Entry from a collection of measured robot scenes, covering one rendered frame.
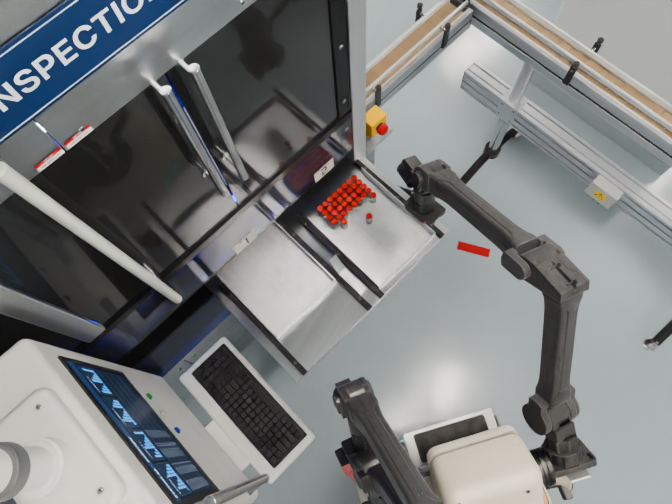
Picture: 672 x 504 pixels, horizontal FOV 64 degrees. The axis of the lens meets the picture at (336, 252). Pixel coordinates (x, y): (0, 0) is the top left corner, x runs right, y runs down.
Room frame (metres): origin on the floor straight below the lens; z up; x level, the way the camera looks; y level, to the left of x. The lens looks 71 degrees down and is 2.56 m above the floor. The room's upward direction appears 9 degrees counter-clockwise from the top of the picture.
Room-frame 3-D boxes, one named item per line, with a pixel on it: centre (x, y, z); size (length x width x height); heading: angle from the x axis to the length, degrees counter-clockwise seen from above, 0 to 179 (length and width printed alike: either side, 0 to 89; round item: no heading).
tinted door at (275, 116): (0.77, 0.07, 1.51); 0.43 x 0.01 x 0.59; 126
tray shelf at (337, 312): (0.58, 0.04, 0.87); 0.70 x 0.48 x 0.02; 126
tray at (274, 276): (0.53, 0.22, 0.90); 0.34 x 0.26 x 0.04; 36
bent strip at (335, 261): (0.49, -0.03, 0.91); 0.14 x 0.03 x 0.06; 36
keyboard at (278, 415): (0.15, 0.35, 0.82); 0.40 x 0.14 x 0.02; 36
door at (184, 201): (0.50, 0.44, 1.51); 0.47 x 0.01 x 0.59; 126
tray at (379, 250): (0.64, -0.13, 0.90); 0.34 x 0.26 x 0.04; 36
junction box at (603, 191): (0.79, -1.12, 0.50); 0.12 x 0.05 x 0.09; 36
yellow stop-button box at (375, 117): (0.98, -0.19, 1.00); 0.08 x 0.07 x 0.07; 36
